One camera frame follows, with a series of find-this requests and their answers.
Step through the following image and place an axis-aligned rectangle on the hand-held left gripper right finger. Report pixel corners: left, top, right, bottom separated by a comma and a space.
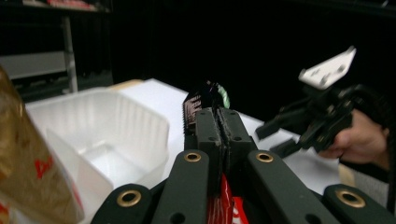
219, 107, 258, 175

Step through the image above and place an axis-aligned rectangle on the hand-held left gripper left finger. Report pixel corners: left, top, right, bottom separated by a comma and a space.
195, 106, 223, 194

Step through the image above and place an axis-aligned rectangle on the red and black snack packet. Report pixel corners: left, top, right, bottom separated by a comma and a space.
181, 80, 250, 224

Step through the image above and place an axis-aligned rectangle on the clear plastic container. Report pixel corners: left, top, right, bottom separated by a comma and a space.
24, 87, 171, 224

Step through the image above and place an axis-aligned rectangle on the gold brown snack packet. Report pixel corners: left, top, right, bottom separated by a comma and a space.
0, 66, 85, 224

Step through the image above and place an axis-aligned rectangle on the white table mat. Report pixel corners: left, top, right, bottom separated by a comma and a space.
118, 77, 342, 195

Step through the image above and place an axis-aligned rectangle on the white metal desk frame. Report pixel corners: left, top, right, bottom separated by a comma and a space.
0, 15, 78, 94

